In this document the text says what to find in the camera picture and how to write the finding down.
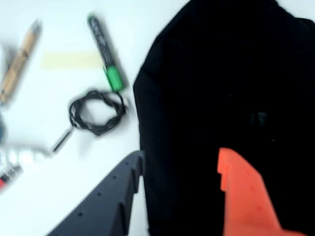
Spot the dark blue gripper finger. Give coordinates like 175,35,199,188
46,150,146,236

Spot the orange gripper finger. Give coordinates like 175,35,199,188
217,148,315,236

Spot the black fabric bag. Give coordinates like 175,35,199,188
132,0,315,236

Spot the red silver small tube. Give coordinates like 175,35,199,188
0,166,24,194

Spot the green black marker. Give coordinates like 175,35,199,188
86,11,127,93

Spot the wooden ballpoint pen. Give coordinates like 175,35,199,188
0,19,42,106

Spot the coiled black charging cable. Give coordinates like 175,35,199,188
51,89,127,152

